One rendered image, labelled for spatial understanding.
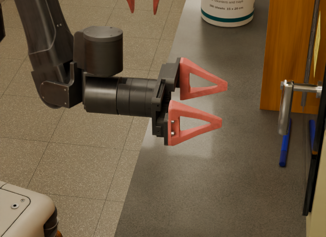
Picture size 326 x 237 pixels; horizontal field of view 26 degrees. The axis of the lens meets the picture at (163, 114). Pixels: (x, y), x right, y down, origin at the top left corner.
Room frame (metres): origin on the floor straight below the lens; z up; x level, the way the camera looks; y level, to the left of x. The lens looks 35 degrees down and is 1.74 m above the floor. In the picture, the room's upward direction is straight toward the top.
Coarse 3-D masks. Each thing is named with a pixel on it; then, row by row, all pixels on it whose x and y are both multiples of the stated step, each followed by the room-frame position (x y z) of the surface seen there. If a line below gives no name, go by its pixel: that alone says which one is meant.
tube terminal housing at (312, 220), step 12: (324, 132) 0.79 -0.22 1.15; (324, 144) 0.77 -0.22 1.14; (324, 156) 0.77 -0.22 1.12; (324, 168) 0.77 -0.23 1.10; (324, 180) 0.77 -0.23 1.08; (324, 192) 0.77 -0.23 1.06; (312, 204) 0.78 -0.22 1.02; (324, 204) 0.77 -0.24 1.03; (312, 216) 0.77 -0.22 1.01; (324, 216) 0.77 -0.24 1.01; (312, 228) 0.77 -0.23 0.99; (324, 228) 0.77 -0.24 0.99
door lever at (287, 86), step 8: (288, 80) 0.84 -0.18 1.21; (280, 88) 0.83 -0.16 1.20; (288, 88) 0.83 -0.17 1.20; (296, 88) 0.83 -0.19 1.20; (304, 88) 0.82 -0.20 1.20; (312, 88) 0.82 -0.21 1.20; (288, 96) 0.83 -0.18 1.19; (280, 104) 0.83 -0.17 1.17; (288, 104) 0.83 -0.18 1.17; (280, 112) 0.83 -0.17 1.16; (288, 112) 0.83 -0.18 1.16; (280, 120) 0.83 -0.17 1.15; (288, 120) 0.83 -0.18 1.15; (280, 128) 0.83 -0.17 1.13; (288, 128) 0.83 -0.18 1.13
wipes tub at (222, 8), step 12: (204, 0) 1.53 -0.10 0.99; (216, 0) 1.50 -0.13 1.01; (228, 0) 1.49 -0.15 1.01; (240, 0) 1.50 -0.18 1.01; (252, 0) 1.52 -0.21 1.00; (204, 12) 1.53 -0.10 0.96; (216, 12) 1.50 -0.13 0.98; (228, 12) 1.49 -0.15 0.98; (240, 12) 1.50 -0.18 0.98; (252, 12) 1.53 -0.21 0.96; (216, 24) 1.50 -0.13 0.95; (228, 24) 1.49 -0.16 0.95; (240, 24) 1.50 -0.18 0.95
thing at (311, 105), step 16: (320, 0) 1.02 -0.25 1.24; (320, 16) 0.98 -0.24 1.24; (320, 32) 0.93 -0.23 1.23; (320, 48) 0.89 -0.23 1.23; (320, 64) 0.86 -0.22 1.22; (320, 80) 0.82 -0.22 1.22; (320, 96) 0.79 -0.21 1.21; (304, 112) 1.03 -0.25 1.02; (320, 112) 0.78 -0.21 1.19; (304, 128) 0.98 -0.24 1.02; (320, 128) 0.78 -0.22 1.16; (304, 144) 0.93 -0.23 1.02; (304, 160) 0.89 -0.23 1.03; (304, 176) 0.84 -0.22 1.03; (304, 192) 0.80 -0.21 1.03; (304, 208) 0.78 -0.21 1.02
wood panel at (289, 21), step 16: (272, 0) 1.15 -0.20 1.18; (288, 0) 1.15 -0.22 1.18; (304, 0) 1.14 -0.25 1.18; (272, 16) 1.15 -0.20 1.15; (288, 16) 1.15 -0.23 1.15; (304, 16) 1.14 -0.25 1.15; (272, 32) 1.15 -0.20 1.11; (288, 32) 1.15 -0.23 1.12; (304, 32) 1.14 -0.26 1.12; (272, 48) 1.15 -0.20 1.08; (288, 48) 1.15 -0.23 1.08; (304, 48) 1.14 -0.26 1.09; (272, 64) 1.15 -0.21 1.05; (288, 64) 1.15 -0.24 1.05; (304, 64) 1.14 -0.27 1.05; (272, 80) 1.15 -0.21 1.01; (272, 96) 1.15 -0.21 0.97
